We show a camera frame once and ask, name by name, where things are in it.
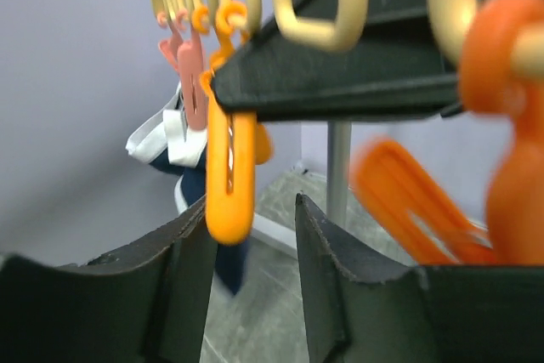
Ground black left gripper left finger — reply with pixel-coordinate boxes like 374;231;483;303
1;202;216;362

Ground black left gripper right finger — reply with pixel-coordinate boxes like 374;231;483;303
295;194;543;362

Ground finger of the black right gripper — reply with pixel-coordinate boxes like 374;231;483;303
212;0;462;122

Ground orange clothes peg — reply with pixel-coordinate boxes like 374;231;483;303
200;0;272;246
458;0;543;265

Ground navy white hanging underwear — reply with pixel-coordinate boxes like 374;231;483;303
126;86;249;296

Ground metal clothes rack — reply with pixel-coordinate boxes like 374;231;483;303
250;120;354;253

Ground pink clothes peg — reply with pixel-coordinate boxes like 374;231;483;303
156;10;208;131

